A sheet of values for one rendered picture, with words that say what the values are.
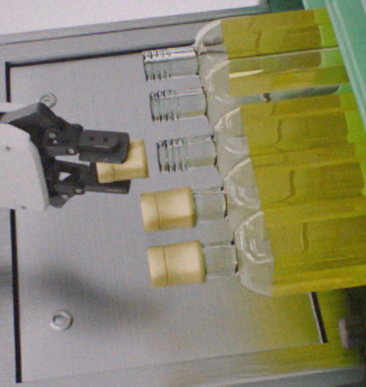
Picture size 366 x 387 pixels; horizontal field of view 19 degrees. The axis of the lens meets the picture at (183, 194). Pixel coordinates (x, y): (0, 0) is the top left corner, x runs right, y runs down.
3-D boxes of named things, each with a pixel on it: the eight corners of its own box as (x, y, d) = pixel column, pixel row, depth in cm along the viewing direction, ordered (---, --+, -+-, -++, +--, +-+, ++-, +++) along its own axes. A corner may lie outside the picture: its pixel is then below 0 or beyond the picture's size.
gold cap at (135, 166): (145, 155, 96) (97, 161, 96) (142, 130, 93) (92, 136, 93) (149, 186, 94) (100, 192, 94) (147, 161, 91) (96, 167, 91)
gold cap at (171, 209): (191, 203, 93) (141, 209, 93) (189, 177, 90) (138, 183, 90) (196, 235, 91) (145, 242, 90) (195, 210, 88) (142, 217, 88)
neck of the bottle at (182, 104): (200, 101, 99) (148, 107, 99) (199, 79, 97) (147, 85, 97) (205, 124, 98) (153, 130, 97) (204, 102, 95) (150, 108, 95)
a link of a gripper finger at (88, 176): (58, 206, 97) (130, 212, 96) (53, 184, 94) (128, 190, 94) (65, 178, 99) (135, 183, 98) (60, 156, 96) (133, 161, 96)
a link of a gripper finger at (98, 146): (47, 160, 92) (124, 166, 91) (42, 136, 89) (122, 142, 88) (55, 131, 94) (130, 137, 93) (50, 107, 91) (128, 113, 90)
